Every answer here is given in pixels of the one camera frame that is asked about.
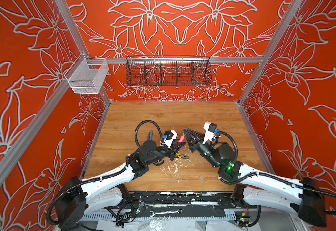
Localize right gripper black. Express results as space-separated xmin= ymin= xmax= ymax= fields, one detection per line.
xmin=184 ymin=128 xmax=223 ymax=170

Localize pink marker pen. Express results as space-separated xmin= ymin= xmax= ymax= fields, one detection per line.
xmin=178 ymin=134 xmax=185 ymax=143

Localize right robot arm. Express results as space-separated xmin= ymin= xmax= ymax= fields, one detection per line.
xmin=183 ymin=128 xmax=336 ymax=228

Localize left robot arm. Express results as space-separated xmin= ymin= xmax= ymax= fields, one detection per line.
xmin=46 ymin=120 xmax=185 ymax=231

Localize yellow black pliers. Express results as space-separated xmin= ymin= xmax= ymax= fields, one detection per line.
xmin=175 ymin=153 xmax=190 ymax=159

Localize silver wrench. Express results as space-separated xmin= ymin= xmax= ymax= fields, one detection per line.
xmin=149 ymin=208 xmax=182 ymax=217

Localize small circuit board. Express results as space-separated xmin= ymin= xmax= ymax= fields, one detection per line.
xmin=236 ymin=212 xmax=251 ymax=229

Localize white mesh basket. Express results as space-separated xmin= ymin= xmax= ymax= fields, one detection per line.
xmin=65 ymin=54 xmax=109 ymax=94

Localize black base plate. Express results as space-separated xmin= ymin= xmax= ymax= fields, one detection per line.
xmin=111 ymin=191 xmax=257 ymax=209

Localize black wire basket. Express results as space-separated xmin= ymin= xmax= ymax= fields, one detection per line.
xmin=125 ymin=55 xmax=212 ymax=87

